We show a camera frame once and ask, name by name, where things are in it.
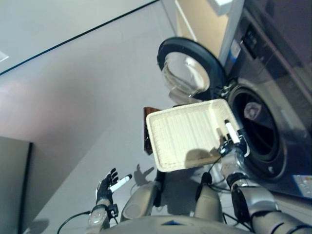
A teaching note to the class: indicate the white cloth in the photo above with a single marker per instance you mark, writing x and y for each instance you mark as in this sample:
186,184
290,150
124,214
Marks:
252,111

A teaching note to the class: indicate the grey robot torso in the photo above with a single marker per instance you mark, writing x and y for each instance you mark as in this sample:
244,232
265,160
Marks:
170,225

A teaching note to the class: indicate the silver robot leg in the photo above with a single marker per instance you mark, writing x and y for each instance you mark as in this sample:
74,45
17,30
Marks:
207,200
139,200

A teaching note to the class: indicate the grey cabinet with black edge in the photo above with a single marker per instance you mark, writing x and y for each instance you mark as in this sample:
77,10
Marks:
12,190

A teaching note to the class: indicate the brown wooden stool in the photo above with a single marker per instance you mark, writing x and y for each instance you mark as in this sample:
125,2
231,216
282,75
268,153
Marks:
147,131

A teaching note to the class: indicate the white base cabinet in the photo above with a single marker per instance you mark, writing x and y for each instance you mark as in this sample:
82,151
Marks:
185,22

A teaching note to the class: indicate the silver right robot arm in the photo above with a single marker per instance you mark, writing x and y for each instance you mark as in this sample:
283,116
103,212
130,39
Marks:
258,197

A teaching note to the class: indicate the grey front-load washing machine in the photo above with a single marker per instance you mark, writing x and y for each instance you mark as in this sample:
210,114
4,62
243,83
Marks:
268,92

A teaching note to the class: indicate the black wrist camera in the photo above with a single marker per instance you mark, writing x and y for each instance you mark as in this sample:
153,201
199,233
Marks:
113,210
223,148

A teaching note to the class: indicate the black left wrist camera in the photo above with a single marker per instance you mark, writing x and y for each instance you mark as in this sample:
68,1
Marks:
113,210

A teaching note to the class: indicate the clear plastic bag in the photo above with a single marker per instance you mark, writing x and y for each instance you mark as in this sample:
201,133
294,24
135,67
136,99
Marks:
179,96

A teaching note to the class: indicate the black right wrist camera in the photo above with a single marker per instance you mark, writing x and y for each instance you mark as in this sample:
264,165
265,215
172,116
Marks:
223,148

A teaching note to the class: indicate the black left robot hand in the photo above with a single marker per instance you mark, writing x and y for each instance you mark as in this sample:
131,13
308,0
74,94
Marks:
104,187

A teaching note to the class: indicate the white countertop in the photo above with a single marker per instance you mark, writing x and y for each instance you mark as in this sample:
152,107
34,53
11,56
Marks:
223,6

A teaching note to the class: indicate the white wicker basket tray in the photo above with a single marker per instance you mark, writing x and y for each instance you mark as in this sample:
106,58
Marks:
185,134

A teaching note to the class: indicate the round glass washer door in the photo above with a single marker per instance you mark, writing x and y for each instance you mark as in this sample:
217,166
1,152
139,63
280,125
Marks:
187,70

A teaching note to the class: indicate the small blue washer sticker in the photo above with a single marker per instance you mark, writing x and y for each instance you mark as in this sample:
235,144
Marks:
234,50

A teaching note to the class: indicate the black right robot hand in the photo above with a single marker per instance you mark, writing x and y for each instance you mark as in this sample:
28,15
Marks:
232,132

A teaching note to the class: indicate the blue white energy label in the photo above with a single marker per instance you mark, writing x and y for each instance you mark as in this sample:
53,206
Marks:
303,185

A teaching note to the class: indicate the silver left robot leg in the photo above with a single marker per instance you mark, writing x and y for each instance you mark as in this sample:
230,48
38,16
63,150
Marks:
139,200

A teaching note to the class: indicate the silver right robot leg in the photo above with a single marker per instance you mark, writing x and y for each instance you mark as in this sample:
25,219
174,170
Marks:
207,200

